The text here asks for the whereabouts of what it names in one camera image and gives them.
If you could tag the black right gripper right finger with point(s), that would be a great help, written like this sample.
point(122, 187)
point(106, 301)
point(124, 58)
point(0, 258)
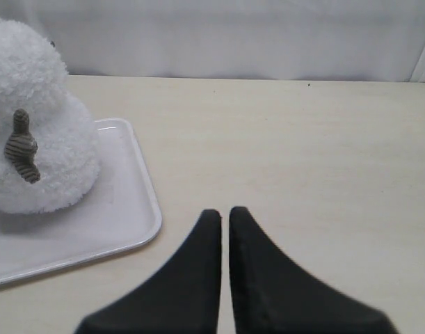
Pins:
point(273, 294)

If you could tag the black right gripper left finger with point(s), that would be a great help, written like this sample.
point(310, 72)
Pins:
point(183, 296)

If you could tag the white plush snowman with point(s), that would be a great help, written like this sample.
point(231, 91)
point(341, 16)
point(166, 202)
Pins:
point(49, 145)

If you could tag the white plastic tray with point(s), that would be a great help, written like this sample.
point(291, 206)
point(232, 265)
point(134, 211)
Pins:
point(120, 212)

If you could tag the white backdrop curtain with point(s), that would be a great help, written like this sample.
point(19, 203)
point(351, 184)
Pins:
point(307, 40)

